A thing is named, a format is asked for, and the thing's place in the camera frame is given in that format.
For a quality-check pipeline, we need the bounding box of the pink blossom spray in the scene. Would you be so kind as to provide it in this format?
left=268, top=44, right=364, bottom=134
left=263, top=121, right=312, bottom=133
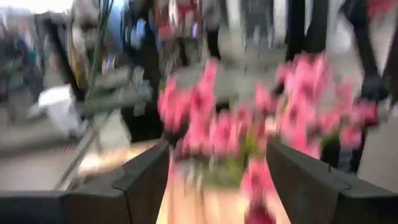
left=157, top=51, right=380, bottom=224

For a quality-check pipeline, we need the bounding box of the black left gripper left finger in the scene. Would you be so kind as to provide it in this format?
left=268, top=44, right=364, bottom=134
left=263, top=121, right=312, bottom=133
left=0, top=141, right=170, bottom=224

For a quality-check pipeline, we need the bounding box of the black frame upright post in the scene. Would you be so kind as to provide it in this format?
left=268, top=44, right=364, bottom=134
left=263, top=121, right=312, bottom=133
left=285, top=0, right=328, bottom=60

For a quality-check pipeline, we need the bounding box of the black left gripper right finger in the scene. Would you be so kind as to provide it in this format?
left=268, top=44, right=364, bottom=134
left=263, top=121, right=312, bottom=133
left=266, top=139, right=398, bottom=224

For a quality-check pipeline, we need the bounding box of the white paper bag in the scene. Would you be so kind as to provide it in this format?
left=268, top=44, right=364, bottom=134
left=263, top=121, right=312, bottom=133
left=37, top=84, right=86, bottom=138

